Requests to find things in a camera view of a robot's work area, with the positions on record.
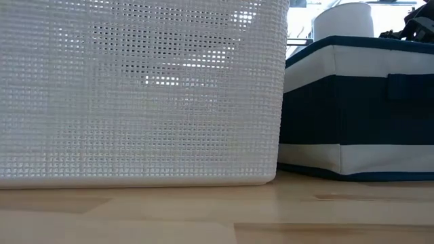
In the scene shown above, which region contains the white mesh plastic basket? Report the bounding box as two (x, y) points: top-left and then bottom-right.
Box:
(0, 0), (291, 189)

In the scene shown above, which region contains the navy white striped fabric bin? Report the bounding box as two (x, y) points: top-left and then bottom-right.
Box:
(277, 35), (434, 182)

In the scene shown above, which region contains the white cylindrical bin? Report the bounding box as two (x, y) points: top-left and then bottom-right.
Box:
(312, 1), (375, 42)

